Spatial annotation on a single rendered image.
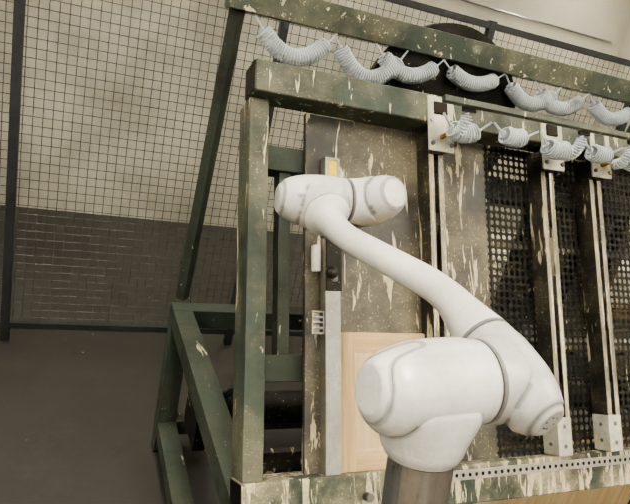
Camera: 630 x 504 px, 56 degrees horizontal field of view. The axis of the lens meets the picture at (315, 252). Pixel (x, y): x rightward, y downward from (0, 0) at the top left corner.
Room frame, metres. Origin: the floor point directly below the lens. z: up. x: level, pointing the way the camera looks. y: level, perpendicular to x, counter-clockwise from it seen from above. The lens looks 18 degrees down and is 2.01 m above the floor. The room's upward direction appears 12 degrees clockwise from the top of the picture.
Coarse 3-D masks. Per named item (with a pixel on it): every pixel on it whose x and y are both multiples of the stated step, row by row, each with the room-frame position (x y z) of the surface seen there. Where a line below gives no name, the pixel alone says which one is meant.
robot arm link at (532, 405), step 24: (480, 336) 0.89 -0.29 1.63; (504, 336) 0.87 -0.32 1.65; (504, 360) 0.80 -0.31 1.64; (528, 360) 0.83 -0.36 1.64; (504, 384) 0.77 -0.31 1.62; (528, 384) 0.79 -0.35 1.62; (552, 384) 0.80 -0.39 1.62; (504, 408) 0.77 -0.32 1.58; (528, 408) 0.77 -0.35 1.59; (552, 408) 0.77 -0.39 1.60; (528, 432) 0.77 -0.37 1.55
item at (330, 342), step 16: (320, 160) 1.87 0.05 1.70; (336, 160) 1.85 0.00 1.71; (336, 176) 1.83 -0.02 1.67; (320, 240) 1.75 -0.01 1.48; (320, 272) 1.70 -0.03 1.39; (320, 288) 1.68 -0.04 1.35; (320, 304) 1.65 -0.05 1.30; (336, 304) 1.64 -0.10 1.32; (336, 320) 1.62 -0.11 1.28; (320, 336) 1.61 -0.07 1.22; (336, 336) 1.60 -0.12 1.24; (320, 352) 1.59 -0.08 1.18; (336, 352) 1.57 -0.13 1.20; (320, 368) 1.57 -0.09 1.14; (336, 368) 1.55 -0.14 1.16; (320, 384) 1.54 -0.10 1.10; (336, 384) 1.53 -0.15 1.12; (320, 400) 1.52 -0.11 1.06; (336, 400) 1.51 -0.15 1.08; (320, 416) 1.50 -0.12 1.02; (336, 416) 1.49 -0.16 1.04; (320, 432) 1.48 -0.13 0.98; (336, 432) 1.47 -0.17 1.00; (320, 448) 1.46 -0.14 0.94; (336, 448) 1.45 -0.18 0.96; (320, 464) 1.44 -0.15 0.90; (336, 464) 1.43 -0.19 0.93
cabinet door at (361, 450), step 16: (352, 336) 1.64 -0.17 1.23; (368, 336) 1.66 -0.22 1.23; (384, 336) 1.69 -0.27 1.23; (400, 336) 1.71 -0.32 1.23; (416, 336) 1.74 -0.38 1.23; (352, 352) 1.62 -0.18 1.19; (368, 352) 1.64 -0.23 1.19; (352, 368) 1.59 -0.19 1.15; (352, 384) 1.57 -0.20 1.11; (352, 400) 1.55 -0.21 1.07; (352, 416) 1.53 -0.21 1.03; (352, 432) 1.51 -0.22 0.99; (368, 432) 1.53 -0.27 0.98; (352, 448) 1.49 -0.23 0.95; (368, 448) 1.51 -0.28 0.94; (352, 464) 1.47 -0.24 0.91; (368, 464) 1.49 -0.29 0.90; (384, 464) 1.51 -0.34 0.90
